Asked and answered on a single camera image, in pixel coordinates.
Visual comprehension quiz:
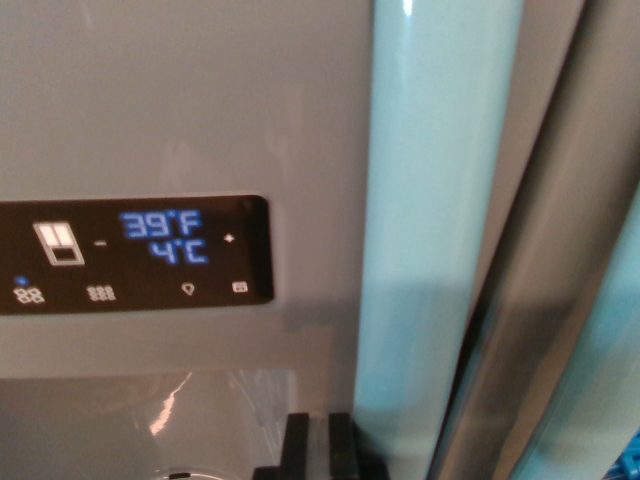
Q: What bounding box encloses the teal handle of clip door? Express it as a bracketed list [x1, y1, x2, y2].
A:
[517, 184, 640, 480]

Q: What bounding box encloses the blue clip magnet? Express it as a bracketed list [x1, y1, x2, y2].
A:
[602, 439, 640, 480]

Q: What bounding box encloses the grey fridge door with display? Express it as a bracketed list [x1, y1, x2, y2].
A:
[0, 0, 586, 480]

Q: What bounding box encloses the black temperature display panel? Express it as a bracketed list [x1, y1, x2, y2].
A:
[0, 194, 276, 317]

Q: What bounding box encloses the teal handle of display door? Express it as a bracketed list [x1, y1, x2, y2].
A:
[352, 0, 525, 480]

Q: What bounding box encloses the grey fridge door with clip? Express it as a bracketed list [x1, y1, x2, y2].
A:
[432, 0, 640, 480]

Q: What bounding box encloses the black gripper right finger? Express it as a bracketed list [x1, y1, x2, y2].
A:
[327, 412, 390, 480]

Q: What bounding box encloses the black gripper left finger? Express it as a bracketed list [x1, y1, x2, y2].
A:
[252, 412, 311, 480]

